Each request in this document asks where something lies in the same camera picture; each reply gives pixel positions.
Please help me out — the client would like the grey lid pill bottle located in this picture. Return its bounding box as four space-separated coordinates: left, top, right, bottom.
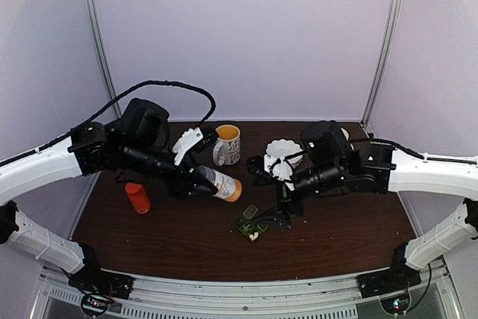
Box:
197 166 242 202

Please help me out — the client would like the green weekly pill organizer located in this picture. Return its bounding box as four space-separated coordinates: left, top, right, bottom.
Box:
234 204 268 243

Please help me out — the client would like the orange pill bottle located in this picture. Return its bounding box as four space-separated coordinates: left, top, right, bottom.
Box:
125 182 151 214

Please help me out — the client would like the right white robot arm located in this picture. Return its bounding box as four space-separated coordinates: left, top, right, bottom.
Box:
250 120 477 291

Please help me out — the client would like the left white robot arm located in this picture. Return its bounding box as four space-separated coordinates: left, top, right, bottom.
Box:
1 98 217 292

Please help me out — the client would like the white mug yellow inside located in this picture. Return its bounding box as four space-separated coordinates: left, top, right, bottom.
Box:
212 124 240 166

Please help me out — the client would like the white scalloped dish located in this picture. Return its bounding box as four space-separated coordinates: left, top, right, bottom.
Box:
265 138 302 169

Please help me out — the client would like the cream ribbed mug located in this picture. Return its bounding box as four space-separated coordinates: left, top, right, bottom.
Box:
341 127 350 141

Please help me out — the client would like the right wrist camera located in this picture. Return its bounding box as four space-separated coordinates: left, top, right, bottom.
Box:
246 152 303 183

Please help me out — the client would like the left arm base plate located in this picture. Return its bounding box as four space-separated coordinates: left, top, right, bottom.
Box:
66 271 134 300

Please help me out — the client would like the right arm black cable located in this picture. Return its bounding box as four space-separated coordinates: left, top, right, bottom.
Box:
350 135 478 166

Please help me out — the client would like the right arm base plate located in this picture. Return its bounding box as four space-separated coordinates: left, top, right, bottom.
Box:
357 270 421 299

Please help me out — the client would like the aluminium front rail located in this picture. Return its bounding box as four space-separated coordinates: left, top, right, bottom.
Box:
35 253 460 319

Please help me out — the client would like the left aluminium frame post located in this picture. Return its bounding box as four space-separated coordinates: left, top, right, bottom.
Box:
85 0 117 100

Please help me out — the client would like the aluminium frame post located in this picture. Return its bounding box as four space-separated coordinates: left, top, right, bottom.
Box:
361 0 403 132
85 0 117 100

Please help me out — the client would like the right aluminium frame post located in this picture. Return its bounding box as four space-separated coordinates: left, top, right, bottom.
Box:
361 0 403 132

